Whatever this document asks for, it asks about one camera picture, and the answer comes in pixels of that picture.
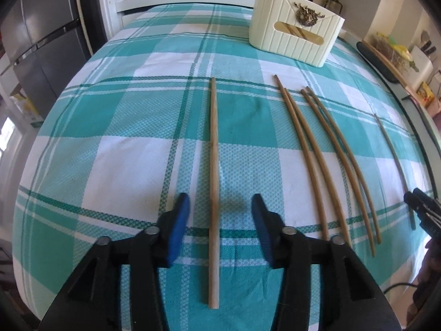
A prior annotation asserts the basket with yellow bags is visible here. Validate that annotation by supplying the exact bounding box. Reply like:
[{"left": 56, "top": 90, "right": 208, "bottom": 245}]
[{"left": 373, "top": 32, "right": 415, "bottom": 65}]

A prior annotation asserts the wooden cutting board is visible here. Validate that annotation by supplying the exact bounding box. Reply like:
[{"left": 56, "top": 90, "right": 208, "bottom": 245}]
[{"left": 362, "top": 40, "right": 412, "bottom": 92}]

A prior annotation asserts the black cable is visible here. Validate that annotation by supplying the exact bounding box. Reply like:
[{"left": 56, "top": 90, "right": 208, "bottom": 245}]
[{"left": 382, "top": 282, "right": 420, "bottom": 295}]

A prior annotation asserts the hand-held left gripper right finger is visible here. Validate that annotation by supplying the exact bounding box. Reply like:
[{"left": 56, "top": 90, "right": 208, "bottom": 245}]
[{"left": 251, "top": 193, "right": 404, "bottom": 331}]

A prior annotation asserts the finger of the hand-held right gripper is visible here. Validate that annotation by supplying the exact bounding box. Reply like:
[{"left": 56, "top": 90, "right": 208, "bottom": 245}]
[
  {"left": 403, "top": 192, "right": 441, "bottom": 239},
  {"left": 413, "top": 188, "right": 441, "bottom": 214}
]

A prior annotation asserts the black tray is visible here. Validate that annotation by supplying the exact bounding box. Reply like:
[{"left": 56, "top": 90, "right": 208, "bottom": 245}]
[{"left": 356, "top": 40, "right": 402, "bottom": 84}]

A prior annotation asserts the cream utensil holder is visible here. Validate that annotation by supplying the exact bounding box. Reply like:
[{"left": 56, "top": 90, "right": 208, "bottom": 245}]
[{"left": 248, "top": 0, "right": 345, "bottom": 68}]

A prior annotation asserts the white knife block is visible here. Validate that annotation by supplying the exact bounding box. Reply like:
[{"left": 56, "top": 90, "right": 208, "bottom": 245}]
[{"left": 409, "top": 31, "right": 435, "bottom": 91}]

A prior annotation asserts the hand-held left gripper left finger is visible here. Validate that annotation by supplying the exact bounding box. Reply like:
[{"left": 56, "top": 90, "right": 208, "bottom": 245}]
[{"left": 39, "top": 192, "right": 192, "bottom": 331}]

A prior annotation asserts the yellow green cardboard box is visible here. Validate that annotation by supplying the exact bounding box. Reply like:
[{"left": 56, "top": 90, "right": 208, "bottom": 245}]
[{"left": 10, "top": 89, "right": 44, "bottom": 129}]

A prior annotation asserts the teal white checked tablecloth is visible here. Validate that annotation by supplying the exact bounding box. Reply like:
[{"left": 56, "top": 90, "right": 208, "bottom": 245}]
[{"left": 12, "top": 3, "right": 433, "bottom": 331}]

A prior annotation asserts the grey refrigerator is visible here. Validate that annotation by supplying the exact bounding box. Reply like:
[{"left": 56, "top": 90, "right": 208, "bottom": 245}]
[{"left": 0, "top": 0, "right": 91, "bottom": 119}]

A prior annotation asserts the yellow packet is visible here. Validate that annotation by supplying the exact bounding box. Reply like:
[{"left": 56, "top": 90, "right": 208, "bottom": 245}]
[{"left": 415, "top": 82, "right": 437, "bottom": 108}]

